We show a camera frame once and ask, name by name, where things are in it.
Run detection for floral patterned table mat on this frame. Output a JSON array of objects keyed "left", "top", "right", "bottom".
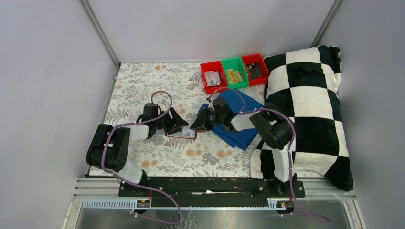
[{"left": 104, "top": 63, "right": 260, "bottom": 177}]

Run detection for blue folded cloth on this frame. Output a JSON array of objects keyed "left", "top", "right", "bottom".
[{"left": 197, "top": 89, "right": 263, "bottom": 150}]

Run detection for black cards in bin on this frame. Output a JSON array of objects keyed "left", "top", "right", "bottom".
[{"left": 247, "top": 62, "right": 262, "bottom": 80}]

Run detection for left red plastic bin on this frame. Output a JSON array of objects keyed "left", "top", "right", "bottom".
[{"left": 200, "top": 61, "right": 228, "bottom": 94}]

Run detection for red plastic bin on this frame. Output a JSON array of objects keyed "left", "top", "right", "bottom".
[
  {"left": 241, "top": 53, "right": 269, "bottom": 86},
  {"left": 200, "top": 61, "right": 228, "bottom": 94}
]

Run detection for green plastic bin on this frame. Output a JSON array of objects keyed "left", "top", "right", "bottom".
[{"left": 221, "top": 57, "right": 249, "bottom": 89}]

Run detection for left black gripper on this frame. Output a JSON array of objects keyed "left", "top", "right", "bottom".
[{"left": 153, "top": 106, "right": 188, "bottom": 135}]

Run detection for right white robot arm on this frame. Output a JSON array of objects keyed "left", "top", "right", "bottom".
[{"left": 190, "top": 98, "right": 296, "bottom": 197}]

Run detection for red leather card holder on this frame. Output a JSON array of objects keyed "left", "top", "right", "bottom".
[{"left": 165, "top": 126, "right": 197, "bottom": 139}]

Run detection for right red plastic bin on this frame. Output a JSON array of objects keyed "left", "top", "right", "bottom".
[{"left": 241, "top": 53, "right": 269, "bottom": 86}]

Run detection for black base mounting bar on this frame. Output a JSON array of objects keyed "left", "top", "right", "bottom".
[{"left": 118, "top": 177, "right": 306, "bottom": 208}]

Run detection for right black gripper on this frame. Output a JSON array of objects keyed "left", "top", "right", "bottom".
[{"left": 190, "top": 107, "right": 224, "bottom": 132}]

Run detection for silver cards in bin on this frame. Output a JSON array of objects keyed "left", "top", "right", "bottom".
[{"left": 204, "top": 71, "right": 221, "bottom": 87}]

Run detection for black white checkered pillow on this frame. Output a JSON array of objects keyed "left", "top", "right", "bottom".
[{"left": 264, "top": 45, "right": 353, "bottom": 191}]

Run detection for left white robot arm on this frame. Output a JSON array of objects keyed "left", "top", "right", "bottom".
[{"left": 86, "top": 103, "right": 189, "bottom": 196}]

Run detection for gold cards in bin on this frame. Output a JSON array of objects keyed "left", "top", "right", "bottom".
[{"left": 227, "top": 69, "right": 243, "bottom": 84}]

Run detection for white gold VIP card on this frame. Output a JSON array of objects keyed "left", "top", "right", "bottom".
[{"left": 181, "top": 127, "right": 196, "bottom": 139}]

